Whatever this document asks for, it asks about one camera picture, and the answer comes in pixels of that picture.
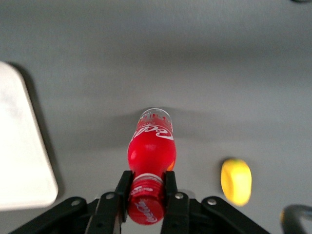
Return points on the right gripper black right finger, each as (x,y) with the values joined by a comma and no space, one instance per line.
(176,212)

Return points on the red coke bottle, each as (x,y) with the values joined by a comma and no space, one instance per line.
(151,156)

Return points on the beige rectangular tray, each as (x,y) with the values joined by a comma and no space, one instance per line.
(22,146)

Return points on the yellow lemon-shaped object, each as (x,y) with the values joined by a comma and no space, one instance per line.
(236,181)

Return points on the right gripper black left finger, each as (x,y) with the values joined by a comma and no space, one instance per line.
(107,209)

